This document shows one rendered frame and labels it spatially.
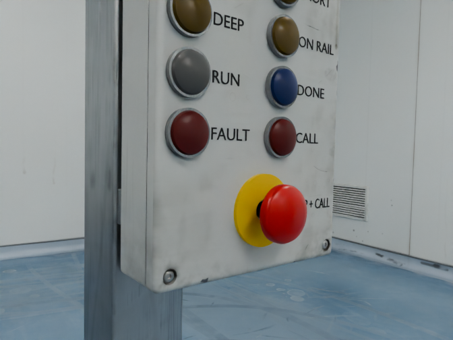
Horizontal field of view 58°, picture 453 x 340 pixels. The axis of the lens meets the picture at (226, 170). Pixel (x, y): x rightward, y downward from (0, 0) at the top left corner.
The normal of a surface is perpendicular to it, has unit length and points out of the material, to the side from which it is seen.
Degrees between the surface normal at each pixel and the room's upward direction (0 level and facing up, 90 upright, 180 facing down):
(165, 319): 90
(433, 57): 90
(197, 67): 88
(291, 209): 85
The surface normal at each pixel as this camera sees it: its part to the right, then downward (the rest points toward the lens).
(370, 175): -0.83, 0.00
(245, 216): 0.62, 0.05
